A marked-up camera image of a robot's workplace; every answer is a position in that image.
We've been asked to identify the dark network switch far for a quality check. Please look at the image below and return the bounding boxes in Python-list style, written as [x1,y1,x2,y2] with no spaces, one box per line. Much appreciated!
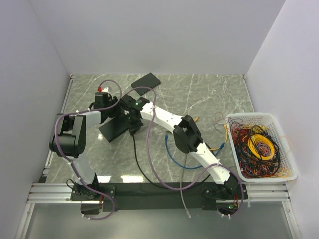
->
[131,73,161,96]

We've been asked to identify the grey ethernet cable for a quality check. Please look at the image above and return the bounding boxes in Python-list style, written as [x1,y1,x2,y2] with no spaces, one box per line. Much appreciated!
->
[179,154,192,219]

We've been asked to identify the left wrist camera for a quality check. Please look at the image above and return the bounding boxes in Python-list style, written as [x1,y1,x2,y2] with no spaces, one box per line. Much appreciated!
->
[93,87,112,109]

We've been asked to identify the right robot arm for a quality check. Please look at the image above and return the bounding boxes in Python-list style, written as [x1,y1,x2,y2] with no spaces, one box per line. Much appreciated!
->
[120,95,244,199]

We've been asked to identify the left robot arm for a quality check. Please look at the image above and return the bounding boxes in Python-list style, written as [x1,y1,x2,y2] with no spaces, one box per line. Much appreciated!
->
[49,93,119,200]

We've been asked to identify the white plastic basket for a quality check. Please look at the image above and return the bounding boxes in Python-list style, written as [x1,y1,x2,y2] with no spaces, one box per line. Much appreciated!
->
[226,113,298,183]

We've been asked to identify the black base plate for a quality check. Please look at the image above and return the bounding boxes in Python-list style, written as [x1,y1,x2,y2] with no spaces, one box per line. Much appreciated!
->
[69,181,249,212]

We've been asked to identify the aluminium rail frame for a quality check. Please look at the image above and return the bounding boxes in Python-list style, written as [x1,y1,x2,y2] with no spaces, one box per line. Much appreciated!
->
[24,74,301,239]

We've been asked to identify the tangled wire bundle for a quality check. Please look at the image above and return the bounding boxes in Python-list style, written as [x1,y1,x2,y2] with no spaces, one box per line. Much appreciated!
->
[229,118,291,179]

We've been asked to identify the black network switch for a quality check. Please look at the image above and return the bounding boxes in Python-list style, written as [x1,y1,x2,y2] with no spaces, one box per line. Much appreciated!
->
[99,116,128,142]

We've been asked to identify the black ethernet cable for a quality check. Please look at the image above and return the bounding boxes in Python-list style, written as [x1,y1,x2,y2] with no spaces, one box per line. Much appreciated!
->
[129,126,219,190]

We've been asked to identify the yellow ethernet cable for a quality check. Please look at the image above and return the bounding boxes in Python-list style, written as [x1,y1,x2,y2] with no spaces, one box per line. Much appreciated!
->
[194,116,229,151]

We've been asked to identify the blue ethernet cable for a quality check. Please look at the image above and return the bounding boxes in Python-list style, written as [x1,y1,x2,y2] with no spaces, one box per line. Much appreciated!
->
[164,131,226,170]

